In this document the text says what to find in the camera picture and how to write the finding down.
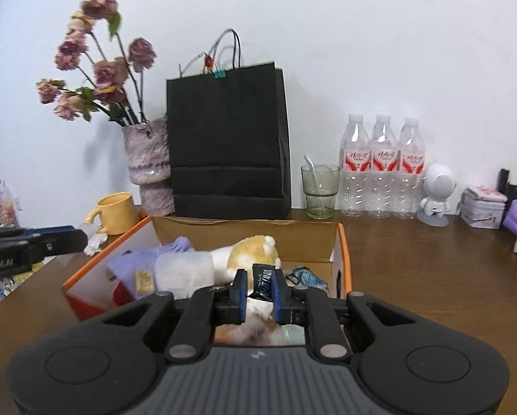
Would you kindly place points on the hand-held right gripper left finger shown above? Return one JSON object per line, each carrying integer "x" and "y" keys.
{"x": 240, "y": 296}

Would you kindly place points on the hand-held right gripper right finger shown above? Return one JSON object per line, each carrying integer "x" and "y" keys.
{"x": 279, "y": 297}

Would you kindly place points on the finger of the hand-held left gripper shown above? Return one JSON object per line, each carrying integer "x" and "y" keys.
{"x": 64, "y": 242}
{"x": 47, "y": 230}

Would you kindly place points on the black snack packet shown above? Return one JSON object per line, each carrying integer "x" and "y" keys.
{"x": 263, "y": 283}

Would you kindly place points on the orange cardboard box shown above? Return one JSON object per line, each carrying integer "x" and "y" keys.
{"x": 306, "y": 242}

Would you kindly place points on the white tissue pack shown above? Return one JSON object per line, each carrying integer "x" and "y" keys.
{"x": 180, "y": 270}

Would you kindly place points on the purple soft pouch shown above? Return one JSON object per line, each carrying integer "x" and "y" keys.
{"x": 129, "y": 263}

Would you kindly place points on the crumpled white tissue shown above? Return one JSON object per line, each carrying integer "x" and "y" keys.
{"x": 94, "y": 242}

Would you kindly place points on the blue white packet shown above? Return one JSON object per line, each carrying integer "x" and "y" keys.
{"x": 306, "y": 276}

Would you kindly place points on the yellow white plush toy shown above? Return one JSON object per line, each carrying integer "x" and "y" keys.
{"x": 252, "y": 253}

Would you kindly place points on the yellow mug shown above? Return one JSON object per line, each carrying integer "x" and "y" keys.
{"x": 116, "y": 214}

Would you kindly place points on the red item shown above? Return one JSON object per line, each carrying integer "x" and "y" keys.
{"x": 124, "y": 296}

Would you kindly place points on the small yellow block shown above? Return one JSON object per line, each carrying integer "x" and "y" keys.
{"x": 144, "y": 283}

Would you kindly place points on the clear drinking glass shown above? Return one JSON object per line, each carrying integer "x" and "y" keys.
{"x": 321, "y": 203}

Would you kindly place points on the purple white ceramic vase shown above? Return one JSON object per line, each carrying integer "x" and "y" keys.
{"x": 148, "y": 155}

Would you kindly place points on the clear plastic spoon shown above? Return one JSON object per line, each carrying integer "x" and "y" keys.
{"x": 310, "y": 164}

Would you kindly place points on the clear water bottle red label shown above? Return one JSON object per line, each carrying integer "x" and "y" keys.
{"x": 410, "y": 170}
{"x": 355, "y": 168}
{"x": 383, "y": 168}

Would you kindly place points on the black paper bag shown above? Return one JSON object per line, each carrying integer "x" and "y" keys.
{"x": 228, "y": 147}

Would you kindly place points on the dried pink flowers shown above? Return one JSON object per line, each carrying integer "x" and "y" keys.
{"x": 107, "y": 71}

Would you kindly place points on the white astronaut figurine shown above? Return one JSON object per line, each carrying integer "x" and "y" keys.
{"x": 440, "y": 183}

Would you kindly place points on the printed tin box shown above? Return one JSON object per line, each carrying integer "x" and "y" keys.
{"x": 483, "y": 214}

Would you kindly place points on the teal binder clip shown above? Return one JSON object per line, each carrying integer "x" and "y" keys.
{"x": 219, "y": 73}

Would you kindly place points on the black angular object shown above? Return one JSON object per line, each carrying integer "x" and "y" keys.
{"x": 510, "y": 186}

